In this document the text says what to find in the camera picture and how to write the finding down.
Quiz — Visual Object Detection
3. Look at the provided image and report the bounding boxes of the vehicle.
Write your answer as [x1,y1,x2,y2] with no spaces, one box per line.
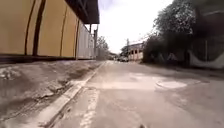
[117,55,130,63]

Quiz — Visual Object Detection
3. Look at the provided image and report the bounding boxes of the tree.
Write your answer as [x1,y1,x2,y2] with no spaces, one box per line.
[95,35,110,61]

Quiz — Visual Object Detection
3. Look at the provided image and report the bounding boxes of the beige building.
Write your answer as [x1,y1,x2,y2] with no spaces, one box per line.
[127,42,145,62]

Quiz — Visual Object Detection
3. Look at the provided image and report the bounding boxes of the grey concrete road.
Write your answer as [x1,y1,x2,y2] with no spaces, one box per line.
[49,60,224,128]

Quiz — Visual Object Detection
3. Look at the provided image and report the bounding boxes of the concrete kerb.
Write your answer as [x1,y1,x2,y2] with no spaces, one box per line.
[16,61,107,128]

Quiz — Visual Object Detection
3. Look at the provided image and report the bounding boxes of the yellow panelled building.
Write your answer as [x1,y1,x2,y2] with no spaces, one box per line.
[0,0,101,65]

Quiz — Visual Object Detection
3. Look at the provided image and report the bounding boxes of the group of dark trees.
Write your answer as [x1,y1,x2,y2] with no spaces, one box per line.
[143,0,224,67]

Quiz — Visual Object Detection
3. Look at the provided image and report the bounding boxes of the cracked concrete pavement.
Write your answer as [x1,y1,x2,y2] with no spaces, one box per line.
[0,59,104,128]

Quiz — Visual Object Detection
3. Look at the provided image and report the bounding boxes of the grey wall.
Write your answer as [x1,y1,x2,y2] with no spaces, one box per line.
[184,49,224,70]

